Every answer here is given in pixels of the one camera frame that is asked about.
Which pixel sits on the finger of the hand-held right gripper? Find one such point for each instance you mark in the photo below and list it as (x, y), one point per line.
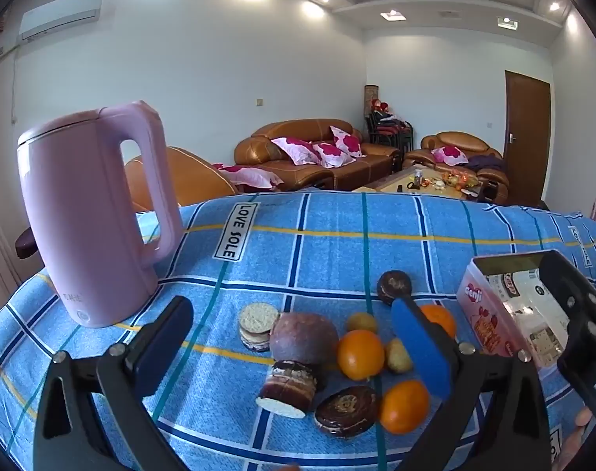
(573, 294)

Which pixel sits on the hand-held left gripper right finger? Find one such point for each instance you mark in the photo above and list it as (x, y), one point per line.
(425, 348)

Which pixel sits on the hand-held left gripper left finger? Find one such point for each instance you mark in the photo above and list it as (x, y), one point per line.
(155, 353)

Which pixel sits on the small yellow-brown fruit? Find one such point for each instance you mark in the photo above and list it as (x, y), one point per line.
(398, 355)
(362, 323)

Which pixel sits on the orange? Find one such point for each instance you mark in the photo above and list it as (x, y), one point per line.
(361, 360)
(404, 406)
(443, 321)

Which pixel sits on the pink tin box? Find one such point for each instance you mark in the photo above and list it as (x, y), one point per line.
(484, 314)

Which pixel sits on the tan round cookie stack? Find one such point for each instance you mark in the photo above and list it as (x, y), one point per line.
(257, 319)

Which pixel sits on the large purple round fruit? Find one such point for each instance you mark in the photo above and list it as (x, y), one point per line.
(303, 336)

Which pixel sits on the chocolate layered cake white base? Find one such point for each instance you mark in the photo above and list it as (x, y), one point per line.
(288, 385)

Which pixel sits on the person's right hand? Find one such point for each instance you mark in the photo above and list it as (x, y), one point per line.
(584, 417)

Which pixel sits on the blue checked tablecloth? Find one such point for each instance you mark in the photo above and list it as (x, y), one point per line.
(327, 255)

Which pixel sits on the pink electric kettle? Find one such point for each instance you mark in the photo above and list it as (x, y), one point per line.
(82, 216)

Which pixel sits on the purple cloth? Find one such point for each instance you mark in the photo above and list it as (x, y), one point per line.
(485, 163)

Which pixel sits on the colourful snack clutter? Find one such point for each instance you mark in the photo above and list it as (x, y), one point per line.
(455, 179)

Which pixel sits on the wooden coffee table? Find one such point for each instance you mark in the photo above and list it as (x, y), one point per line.
(401, 180)

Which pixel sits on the dark brown furniture piece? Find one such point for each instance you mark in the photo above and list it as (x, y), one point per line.
(23, 244)

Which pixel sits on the brown wooden door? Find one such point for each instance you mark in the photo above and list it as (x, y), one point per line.
(526, 122)

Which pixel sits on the brown leather chair back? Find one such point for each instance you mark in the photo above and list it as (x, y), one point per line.
(190, 171)

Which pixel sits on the pink floral pillow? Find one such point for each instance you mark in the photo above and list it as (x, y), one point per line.
(298, 151)
(347, 141)
(333, 154)
(450, 153)

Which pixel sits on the brown leather armchair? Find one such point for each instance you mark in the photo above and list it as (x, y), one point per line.
(455, 140)

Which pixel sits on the stacked dark chairs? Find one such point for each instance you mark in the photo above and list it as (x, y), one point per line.
(391, 130)

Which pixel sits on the red plush dolls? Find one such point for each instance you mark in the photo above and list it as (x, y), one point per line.
(379, 105)

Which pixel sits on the brown leather three-seat sofa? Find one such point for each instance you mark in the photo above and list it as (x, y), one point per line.
(298, 130)

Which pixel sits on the tall patterned cylinder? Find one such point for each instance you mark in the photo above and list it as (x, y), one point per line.
(370, 93)

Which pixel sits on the square recessed ceiling light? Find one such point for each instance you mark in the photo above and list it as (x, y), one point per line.
(392, 14)
(507, 22)

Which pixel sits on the white air conditioner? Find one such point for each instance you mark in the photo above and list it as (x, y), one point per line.
(57, 14)

